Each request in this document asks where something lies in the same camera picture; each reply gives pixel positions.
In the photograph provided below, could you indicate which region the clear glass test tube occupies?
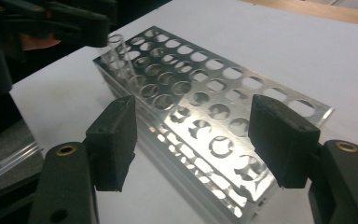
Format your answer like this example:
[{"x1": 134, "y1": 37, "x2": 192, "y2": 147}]
[{"x1": 100, "y1": 33, "x2": 139, "y2": 94}]

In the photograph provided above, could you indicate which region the aluminium frame rail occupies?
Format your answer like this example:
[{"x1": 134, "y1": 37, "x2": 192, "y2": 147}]
[{"x1": 0, "y1": 141, "x2": 45, "y2": 185}]

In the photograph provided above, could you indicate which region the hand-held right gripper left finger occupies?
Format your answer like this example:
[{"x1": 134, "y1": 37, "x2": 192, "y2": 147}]
[{"x1": 85, "y1": 95, "x2": 137, "y2": 192}]

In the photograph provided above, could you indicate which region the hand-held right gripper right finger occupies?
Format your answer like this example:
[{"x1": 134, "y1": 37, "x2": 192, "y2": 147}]
[{"x1": 247, "y1": 93, "x2": 322, "y2": 189}]

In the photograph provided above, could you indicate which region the shiny metal test tube rack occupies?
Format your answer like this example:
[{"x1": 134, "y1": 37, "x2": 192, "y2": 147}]
[{"x1": 92, "y1": 25, "x2": 335, "y2": 224}]

